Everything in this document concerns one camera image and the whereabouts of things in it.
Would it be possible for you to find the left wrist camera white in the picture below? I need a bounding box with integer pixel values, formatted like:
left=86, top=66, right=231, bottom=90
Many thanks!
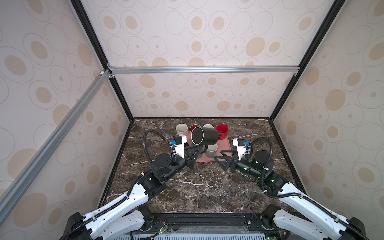
left=170, top=135, right=187, bottom=162

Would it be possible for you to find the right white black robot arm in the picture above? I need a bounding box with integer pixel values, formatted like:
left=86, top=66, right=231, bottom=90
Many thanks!
left=214, top=151, right=367, bottom=240

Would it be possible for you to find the left black corner post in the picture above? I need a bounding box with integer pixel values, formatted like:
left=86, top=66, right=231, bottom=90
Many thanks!
left=70, top=0, right=135, bottom=122

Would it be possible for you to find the horizontal aluminium frame bar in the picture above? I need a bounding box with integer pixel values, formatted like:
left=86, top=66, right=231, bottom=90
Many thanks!
left=110, top=66, right=300, bottom=75

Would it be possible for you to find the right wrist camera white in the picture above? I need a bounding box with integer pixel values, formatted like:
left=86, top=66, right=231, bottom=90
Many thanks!
left=233, top=138, right=251, bottom=160

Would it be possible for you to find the left slanted aluminium bar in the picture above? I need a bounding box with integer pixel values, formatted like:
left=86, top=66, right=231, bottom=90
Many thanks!
left=1, top=69, right=111, bottom=225

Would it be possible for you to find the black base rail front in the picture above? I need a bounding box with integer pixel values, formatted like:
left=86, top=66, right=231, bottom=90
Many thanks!
left=77, top=212, right=337, bottom=240

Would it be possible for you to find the grey mug back row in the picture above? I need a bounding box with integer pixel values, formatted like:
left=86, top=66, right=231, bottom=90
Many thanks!
left=206, top=144, right=218, bottom=159

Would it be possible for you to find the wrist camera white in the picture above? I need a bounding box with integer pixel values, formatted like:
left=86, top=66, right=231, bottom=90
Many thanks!
left=170, top=135, right=187, bottom=162
left=233, top=138, right=251, bottom=160

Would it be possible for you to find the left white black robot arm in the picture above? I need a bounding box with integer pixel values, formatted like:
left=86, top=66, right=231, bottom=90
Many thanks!
left=61, top=144, right=206, bottom=240

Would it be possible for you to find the black corner post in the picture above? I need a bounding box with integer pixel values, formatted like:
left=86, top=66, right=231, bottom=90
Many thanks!
left=269, top=0, right=347, bottom=123
left=70, top=0, right=135, bottom=122

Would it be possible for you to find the white ribbed-bottom mug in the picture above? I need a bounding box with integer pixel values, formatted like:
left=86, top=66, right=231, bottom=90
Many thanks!
left=203, top=124, right=214, bottom=129

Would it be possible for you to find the right black corner post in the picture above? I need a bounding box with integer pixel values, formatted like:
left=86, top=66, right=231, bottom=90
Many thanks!
left=269, top=0, right=347, bottom=123

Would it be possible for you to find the pale pink mug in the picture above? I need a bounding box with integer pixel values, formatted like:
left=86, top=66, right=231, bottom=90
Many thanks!
left=176, top=124, right=188, bottom=136

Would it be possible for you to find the black mug white rim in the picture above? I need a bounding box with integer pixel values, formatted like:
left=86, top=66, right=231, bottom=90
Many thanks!
left=191, top=127, right=219, bottom=145

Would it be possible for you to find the cream mug red inside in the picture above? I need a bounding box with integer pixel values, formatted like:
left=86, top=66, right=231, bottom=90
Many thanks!
left=190, top=124, right=200, bottom=132

